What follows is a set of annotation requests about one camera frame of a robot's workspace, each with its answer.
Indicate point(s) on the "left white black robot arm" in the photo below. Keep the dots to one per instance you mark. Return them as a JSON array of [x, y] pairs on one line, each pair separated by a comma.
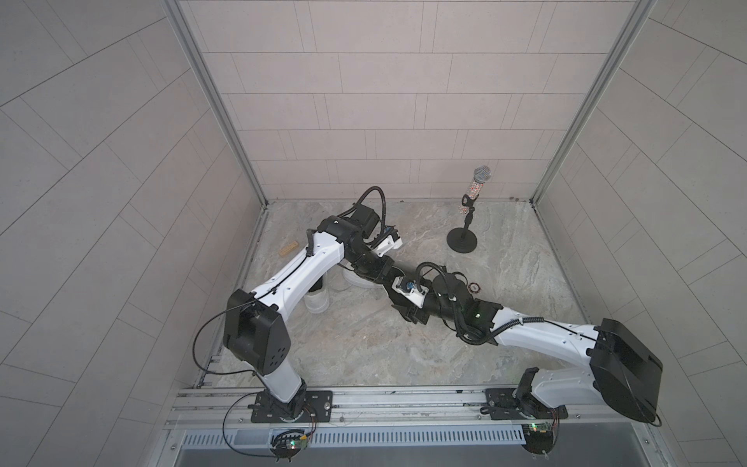
[[255, 330]]

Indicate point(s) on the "aluminium mounting rail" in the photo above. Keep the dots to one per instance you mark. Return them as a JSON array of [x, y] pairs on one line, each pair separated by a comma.
[[351, 406]]

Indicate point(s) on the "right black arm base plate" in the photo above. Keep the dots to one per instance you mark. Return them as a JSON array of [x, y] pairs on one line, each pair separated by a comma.
[[501, 404]]

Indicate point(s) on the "left green circuit board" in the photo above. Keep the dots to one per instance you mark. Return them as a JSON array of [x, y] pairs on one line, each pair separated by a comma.
[[287, 444]]

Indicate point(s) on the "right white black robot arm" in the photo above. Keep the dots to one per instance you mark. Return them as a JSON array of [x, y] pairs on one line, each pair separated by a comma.
[[607, 363]]

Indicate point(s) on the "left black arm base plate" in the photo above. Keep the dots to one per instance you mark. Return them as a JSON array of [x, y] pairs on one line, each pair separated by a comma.
[[308, 406]]

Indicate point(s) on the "black insole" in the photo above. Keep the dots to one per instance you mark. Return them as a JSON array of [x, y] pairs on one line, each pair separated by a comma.
[[406, 297]]

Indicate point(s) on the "microphone on black stand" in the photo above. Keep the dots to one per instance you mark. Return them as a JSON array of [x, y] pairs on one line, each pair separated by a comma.
[[463, 240]]

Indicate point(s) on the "green circuit board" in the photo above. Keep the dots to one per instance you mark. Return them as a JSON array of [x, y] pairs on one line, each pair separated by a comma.
[[539, 438], [287, 444]]

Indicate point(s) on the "white perforated cable duct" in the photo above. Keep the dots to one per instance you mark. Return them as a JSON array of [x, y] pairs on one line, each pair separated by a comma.
[[365, 437]]

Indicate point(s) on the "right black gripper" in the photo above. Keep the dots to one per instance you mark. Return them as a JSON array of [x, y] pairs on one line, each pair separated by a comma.
[[430, 286]]

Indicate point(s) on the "white sneaker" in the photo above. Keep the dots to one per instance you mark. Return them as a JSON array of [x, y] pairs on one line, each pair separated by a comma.
[[317, 299], [358, 281]]

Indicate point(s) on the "right green circuit board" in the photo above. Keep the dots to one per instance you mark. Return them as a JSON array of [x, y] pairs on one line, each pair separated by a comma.
[[539, 438]]

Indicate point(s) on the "small wooden block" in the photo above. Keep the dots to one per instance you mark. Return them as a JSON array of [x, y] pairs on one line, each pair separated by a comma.
[[288, 249]]

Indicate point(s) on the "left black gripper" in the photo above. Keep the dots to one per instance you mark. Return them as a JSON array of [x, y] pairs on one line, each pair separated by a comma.
[[383, 263]]

